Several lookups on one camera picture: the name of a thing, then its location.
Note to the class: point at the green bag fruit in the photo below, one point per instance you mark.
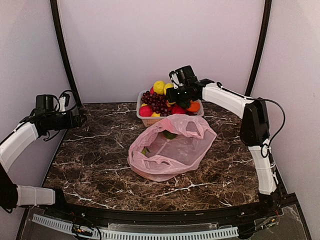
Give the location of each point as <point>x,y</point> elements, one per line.
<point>169,135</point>

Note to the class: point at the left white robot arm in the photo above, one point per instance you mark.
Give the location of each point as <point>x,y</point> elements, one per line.
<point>28,131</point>

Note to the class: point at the small green stem fruit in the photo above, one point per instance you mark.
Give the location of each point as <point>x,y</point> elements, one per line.
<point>145,151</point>

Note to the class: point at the pink fruit front left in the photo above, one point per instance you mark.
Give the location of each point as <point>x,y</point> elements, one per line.
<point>145,111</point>

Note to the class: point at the orange fruit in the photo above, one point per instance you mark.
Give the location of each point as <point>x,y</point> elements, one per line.
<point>194,107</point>

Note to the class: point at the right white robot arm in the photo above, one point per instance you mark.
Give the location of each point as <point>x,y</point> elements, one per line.
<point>255,126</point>

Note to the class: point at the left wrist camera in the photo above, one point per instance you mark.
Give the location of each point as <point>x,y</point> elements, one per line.
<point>63,101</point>

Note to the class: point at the left black frame post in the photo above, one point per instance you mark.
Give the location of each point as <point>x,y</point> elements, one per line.
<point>63,51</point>

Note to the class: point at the dark purple grape bunch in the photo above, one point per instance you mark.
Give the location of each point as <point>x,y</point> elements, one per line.
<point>157,102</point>

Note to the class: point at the pink fruit back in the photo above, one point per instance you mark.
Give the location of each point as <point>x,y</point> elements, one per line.
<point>152,91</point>

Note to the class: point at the black frame post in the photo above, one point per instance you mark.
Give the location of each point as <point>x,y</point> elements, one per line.
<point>260,47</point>
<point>63,51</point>

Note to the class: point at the large yellow lemon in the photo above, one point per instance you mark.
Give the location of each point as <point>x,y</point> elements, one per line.
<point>158,87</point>

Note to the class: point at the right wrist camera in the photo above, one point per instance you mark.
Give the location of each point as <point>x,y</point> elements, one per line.
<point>174,79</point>

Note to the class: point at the white plastic basket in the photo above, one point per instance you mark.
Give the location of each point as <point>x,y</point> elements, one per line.
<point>149,121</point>

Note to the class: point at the pink fruit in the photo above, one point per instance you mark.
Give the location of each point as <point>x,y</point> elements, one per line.
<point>152,91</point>
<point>145,111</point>

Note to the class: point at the right black frame post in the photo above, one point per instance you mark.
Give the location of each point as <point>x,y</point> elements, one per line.
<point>260,47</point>

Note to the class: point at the pink plastic bag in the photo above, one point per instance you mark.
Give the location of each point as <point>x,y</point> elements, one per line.
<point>169,158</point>

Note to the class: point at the white cable duct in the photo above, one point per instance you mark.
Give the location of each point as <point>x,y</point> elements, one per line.
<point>117,231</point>

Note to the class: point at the black front rail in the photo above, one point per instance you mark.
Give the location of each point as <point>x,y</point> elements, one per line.
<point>237,215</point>

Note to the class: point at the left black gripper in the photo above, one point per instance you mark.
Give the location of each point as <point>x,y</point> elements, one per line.
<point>70,123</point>

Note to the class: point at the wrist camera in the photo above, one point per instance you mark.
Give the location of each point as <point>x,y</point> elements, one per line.
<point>63,101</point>
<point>174,79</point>

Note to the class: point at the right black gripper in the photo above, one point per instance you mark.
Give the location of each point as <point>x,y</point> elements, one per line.
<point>172,96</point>

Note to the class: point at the small yellow lemon front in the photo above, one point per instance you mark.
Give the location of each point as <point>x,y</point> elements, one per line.
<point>155,115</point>

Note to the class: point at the green lime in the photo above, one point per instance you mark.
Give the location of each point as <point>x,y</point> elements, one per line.
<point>185,104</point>

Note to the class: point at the red fruit front right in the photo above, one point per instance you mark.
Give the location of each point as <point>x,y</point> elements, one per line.
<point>177,110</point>

